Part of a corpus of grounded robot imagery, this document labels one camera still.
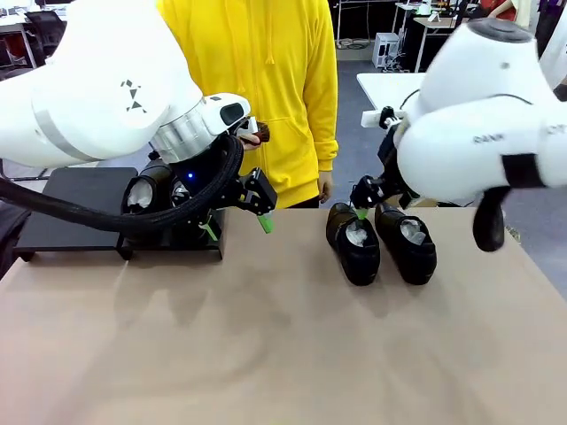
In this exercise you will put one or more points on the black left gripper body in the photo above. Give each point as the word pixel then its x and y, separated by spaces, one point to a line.
pixel 179 177

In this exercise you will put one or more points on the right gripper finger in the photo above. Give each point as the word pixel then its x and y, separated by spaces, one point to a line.
pixel 405 199
pixel 367 190

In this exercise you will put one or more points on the white computer case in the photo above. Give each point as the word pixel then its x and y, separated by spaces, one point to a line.
pixel 386 48

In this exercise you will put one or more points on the person's right hand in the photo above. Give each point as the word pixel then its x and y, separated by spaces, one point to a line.
pixel 250 141

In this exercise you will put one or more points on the wooden desk black frame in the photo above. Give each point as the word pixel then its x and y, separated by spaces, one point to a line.
pixel 436 22

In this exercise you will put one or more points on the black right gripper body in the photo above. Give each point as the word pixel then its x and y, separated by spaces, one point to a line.
pixel 387 155

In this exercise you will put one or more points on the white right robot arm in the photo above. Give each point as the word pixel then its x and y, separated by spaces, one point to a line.
pixel 465 110

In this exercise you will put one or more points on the brown shoe brush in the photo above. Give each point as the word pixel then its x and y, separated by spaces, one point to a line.
pixel 263 133

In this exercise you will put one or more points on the black pointed dress shoe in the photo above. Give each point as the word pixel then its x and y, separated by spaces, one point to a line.
pixel 155 177

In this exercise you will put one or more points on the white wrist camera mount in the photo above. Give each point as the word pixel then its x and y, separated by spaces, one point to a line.
pixel 372 119
pixel 248 126

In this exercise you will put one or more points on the white table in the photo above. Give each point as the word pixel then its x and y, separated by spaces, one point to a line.
pixel 385 88

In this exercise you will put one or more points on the white paper shoe stuffing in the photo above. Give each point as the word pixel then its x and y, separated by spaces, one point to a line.
pixel 139 197
pixel 414 232
pixel 358 234

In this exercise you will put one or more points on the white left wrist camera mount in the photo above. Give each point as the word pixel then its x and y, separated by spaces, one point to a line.
pixel 248 126

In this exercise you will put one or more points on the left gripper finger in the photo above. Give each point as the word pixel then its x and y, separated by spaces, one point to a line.
pixel 259 195
pixel 212 230

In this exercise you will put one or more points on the person's left hand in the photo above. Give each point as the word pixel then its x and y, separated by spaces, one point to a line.
pixel 325 188

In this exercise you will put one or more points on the cream hanging garment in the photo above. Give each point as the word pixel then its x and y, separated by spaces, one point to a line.
pixel 525 11

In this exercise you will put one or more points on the person torso yellow hoodie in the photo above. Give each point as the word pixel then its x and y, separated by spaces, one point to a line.
pixel 274 66

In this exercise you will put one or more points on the black chunky leather shoe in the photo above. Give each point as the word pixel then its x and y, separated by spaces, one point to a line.
pixel 416 265
pixel 361 265

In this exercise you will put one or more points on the person's left forearm yellow sleeve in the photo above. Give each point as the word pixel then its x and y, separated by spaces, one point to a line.
pixel 327 155

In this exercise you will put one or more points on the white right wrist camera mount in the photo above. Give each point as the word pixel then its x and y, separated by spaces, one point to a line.
pixel 372 119

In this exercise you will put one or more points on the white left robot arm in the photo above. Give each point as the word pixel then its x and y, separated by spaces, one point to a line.
pixel 111 88

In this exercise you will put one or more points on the black office chair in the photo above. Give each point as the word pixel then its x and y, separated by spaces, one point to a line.
pixel 40 31

